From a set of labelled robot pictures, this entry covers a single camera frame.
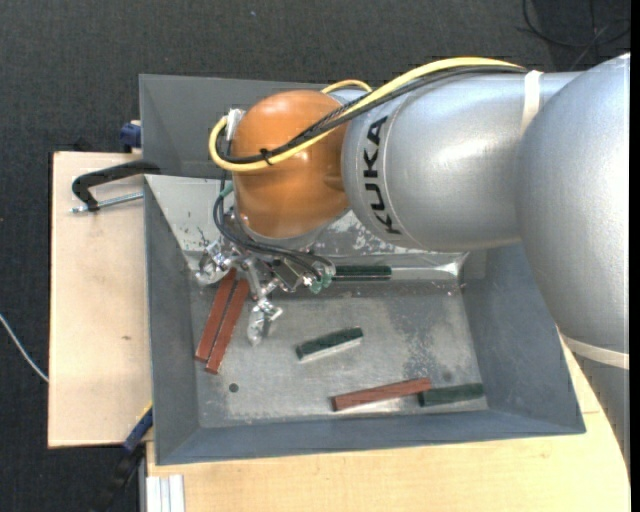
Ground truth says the pale wood board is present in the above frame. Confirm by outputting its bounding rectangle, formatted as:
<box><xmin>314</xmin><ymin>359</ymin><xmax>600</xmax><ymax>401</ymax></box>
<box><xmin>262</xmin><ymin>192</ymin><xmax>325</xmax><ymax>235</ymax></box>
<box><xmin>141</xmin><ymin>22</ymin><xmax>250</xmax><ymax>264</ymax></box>
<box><xmin>47</xmin><ymin>151</ymin><xmax>154</xmax><ymax>449</ymax></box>

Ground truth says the grey metal bin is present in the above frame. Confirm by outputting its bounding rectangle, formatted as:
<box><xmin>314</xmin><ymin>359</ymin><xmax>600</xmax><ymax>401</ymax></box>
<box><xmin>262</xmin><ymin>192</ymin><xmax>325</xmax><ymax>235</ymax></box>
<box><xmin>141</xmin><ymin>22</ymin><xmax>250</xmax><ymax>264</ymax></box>
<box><xmin>138</xmin><ymin>73</ymin><xmax>587</xmax><ymax>467</ymax></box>

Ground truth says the red-brown flat block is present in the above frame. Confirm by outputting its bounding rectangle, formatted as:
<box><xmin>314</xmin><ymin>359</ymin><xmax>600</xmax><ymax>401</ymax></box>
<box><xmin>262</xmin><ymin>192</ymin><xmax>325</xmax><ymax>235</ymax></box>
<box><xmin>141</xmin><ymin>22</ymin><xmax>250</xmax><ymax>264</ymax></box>
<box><xmin>204</xmin><ymin>278</ymin><xmax>251</xmax><ymax>376</ymax></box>
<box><xmin>328</xmin><ymin>377</ymin><xmax>433</xmax><ymax>413</ymax></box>
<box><xmin>194</xmin><ymin>267</ymin><xmax>239</xmax><ymax>364</ymax></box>

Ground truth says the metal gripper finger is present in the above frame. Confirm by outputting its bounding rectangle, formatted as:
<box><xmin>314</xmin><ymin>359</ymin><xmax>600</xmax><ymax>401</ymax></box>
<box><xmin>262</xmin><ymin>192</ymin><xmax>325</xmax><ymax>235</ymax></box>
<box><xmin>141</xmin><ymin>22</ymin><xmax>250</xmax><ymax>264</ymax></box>
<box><xmin>247</xmin><ymin>297</ymin><xmax>285</xmax><ymax>348</ymax></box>
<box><xmin>194</xmin><ymin>240</ymin><xmax>238</xmax><ymax>288</ymax></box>

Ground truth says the dark green flat block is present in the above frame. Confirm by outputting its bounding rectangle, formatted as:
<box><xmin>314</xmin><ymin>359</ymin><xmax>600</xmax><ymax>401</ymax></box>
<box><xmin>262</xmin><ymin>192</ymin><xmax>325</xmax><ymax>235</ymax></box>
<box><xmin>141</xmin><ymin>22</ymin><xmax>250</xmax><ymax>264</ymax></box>
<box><xmin>416</xmin><ymin>382</ymin><xmax>486</xmax><ymax>408</ymax></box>
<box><xmin>294</xmin><ymin>326</ymin><xmax>365</xmax><ymax>364</ymax></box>
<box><xmin>333</xmin><ymin>265</ymin><xmax>394</xmax><ymax>282</ymax></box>

